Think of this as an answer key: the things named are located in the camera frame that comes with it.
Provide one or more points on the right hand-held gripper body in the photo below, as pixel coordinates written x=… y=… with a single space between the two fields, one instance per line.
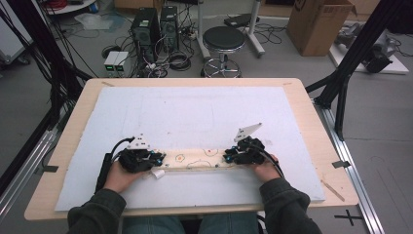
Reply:
x=250 y=152

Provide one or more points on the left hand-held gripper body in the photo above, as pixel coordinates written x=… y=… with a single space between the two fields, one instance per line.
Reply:
x=134 y=161

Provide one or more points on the cream cotton cloth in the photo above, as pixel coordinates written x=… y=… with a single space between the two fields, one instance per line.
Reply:
x=198 y=159

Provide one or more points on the person's left hand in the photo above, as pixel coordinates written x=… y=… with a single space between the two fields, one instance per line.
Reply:
x=118 y=178

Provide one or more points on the person's right hand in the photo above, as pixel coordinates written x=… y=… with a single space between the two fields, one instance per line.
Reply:
x=268 y=170

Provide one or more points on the person's left leg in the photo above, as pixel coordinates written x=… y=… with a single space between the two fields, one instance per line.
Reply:
x=152 y=226

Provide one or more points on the person's leg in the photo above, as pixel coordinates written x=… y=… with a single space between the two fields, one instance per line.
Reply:
x=152 y=226
x=227 y=224

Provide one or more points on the person's right leg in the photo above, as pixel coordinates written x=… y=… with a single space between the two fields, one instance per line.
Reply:
x=227 y=224

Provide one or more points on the light wooden table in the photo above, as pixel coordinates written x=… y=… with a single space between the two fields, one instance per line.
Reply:
x=328 y=130

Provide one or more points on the thin wooden stick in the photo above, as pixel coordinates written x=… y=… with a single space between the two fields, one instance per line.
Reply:
x=332 y=190

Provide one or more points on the white power supply box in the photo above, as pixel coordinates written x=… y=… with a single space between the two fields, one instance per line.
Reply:
x=121 y=62
x=110 y=61

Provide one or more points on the black round stool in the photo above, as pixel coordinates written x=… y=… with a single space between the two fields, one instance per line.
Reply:
x=224 y=38

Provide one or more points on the large black computer tower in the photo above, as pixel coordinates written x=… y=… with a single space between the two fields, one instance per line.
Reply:
x=144 y=35

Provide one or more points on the white metal desk leg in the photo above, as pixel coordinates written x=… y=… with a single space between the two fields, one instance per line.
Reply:
x=255 y=29
x=202 y=29

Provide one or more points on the slim black computer tower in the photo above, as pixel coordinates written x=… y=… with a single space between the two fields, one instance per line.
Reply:
x=169 y=27

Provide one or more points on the black flat foot pedal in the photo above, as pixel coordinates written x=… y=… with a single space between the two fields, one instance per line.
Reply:
x=240 y=20

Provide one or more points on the brown cardboard box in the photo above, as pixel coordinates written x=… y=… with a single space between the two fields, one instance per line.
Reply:
x=316 y=27

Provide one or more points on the clear plastic sheet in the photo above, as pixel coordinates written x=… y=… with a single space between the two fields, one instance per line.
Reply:
x=94 y=21

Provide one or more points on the grey and black robot equipment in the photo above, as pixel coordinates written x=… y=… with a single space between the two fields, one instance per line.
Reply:
x=376 y=55

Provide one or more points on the round white table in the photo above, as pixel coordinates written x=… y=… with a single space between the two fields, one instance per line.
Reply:
x=69 y=7

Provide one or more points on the white floor board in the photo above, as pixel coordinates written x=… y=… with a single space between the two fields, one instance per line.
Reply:
x=394 y=66

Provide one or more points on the white panel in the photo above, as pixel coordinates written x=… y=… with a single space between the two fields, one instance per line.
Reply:
x=9 y=39

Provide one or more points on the aluminium rail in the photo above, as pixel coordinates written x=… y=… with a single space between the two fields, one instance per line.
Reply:
x=354 y=175
x=26 y=165

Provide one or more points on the black metal frame stand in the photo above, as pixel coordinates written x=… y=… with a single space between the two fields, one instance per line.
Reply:
x=354 y=55
x=35 y=39

